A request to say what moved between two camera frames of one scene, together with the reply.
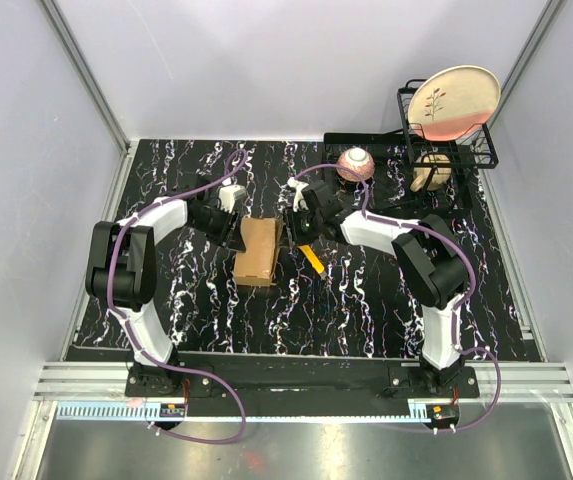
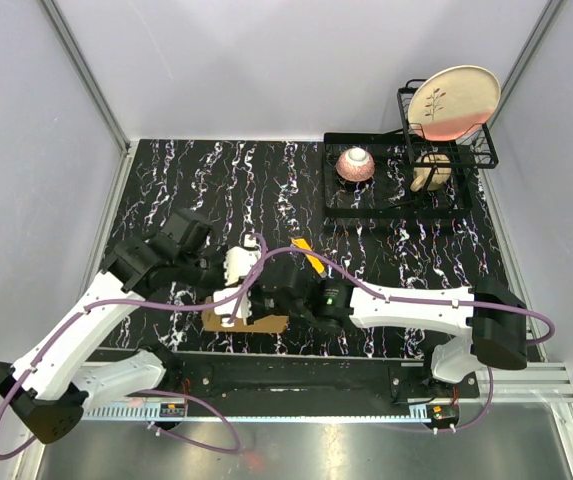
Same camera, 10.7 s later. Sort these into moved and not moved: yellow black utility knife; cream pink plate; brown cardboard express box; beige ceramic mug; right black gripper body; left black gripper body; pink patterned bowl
Moved: left black gripper body; brown cardboard express box; right black gripper body
Not moved: yellow black utility knife; pink patterned bowl; beige ceramic mug; cream pink plate
